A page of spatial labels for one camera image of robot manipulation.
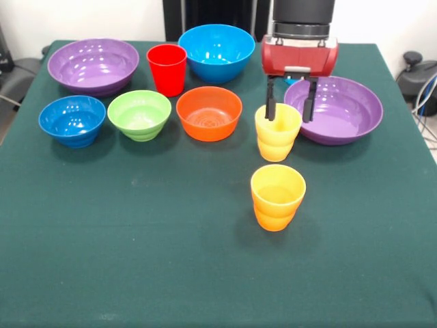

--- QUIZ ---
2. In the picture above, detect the large light blue bowl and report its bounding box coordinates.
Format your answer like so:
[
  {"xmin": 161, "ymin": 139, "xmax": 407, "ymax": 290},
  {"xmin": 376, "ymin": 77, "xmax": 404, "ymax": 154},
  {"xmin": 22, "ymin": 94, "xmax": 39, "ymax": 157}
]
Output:
[{"xmin": 177, "ymin": 23, "xmax": 256, "ymax": 85}]

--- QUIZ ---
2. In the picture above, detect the red plastic cup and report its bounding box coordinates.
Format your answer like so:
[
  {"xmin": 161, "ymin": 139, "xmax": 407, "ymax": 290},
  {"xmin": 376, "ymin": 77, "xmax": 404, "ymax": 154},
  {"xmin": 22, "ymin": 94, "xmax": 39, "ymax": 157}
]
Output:
[{"xmin": 146, "ymin": 44, "xmax": 188, "ymax": 98}]

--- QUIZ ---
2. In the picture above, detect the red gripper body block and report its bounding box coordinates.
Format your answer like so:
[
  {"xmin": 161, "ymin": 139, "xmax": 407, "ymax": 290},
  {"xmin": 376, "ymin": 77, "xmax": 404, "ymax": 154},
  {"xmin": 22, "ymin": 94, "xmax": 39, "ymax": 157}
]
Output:
[{"xmin": 261, "ymin": 33, "xmax": 339, "ymax": 80}]

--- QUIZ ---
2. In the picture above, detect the yellow plastic cup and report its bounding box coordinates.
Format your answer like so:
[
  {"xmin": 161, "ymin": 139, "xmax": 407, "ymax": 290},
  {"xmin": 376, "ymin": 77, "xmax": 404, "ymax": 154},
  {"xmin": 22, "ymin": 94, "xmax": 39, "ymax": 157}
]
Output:
[{"xmin": 254, "ymin": 103, "xmax": 303, "ymax": 163}]

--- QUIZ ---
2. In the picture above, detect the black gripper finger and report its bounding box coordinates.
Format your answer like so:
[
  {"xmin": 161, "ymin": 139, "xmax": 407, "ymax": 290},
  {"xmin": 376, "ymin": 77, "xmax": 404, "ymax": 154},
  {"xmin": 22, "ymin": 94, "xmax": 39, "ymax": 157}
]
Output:
[
  {"xmin": 265, "ymin": 75, "xmax": 277, "ymax": 122},
  {"xmin": 302, "ymin": 77, "xmax": 319, "ymax": 123}
]

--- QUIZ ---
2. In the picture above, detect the tangle of floor cables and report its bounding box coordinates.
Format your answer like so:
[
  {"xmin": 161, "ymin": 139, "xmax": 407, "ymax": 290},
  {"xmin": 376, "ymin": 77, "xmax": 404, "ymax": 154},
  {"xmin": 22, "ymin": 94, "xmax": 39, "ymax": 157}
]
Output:
[{"xmin": 411, "ymin": 73, "xmax": 437, "ymax": 144}]

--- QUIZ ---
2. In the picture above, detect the purple plastic bowl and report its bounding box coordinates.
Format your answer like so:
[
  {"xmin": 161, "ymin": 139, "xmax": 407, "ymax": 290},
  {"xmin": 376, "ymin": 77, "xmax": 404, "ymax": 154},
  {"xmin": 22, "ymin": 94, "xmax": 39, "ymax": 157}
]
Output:
[
  {"xmin": 46, "ymin": 38, "xmax": 141, "ymax": 98},
  {"xmin": 283, "ymin": 75, "xmax": 384, "ymax": 147}
]

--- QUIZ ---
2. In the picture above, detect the green plastic bowl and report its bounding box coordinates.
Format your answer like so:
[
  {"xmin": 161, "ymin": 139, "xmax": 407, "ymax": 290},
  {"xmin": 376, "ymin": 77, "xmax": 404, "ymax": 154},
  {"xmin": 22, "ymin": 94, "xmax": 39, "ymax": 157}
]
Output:
[{"xmin": 107, "ymin": 90, "xmax": 173, "ymax": 142}]

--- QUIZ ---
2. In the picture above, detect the dark green tablecloth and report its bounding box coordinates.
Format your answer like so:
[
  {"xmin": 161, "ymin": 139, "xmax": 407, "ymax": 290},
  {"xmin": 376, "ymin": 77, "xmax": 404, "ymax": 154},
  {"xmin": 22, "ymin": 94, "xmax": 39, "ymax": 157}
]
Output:
[{"xmin": 0, "ymin": 40, "xmax": 437, "ymax": 328}]

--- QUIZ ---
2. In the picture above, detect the black office chair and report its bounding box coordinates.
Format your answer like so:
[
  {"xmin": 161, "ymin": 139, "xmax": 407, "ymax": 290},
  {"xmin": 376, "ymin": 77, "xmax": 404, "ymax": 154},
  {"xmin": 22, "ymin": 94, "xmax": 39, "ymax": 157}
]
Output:
[{"xmin": 0, "ymin": 23, "xmax": 51, "ymax": 103}]

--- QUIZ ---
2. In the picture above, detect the dark blue plastic bowl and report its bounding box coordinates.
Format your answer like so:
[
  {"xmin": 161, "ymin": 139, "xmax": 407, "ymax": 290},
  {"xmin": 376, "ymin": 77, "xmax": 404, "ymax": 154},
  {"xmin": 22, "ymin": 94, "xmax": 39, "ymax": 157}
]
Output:
[{"xmin": 38, "ymin": 95, "xmax": 107, "ymax": 149}]

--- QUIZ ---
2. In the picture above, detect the orange plastic cup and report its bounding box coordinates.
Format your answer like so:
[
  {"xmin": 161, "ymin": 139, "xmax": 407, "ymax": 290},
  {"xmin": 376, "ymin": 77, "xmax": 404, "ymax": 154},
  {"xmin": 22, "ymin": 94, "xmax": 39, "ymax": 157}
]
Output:
[{"xmin": 250, "ymin": 163, "xmax": 307, "ymax": 232}]

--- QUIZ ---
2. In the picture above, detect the orange-red plastic bowl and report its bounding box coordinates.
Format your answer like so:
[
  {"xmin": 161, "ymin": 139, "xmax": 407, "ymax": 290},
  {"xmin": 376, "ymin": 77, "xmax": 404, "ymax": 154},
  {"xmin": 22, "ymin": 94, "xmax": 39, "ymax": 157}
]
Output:
[{"xmin": 175, "ymin": 85, "xmax": 244, "ymax": 142}]

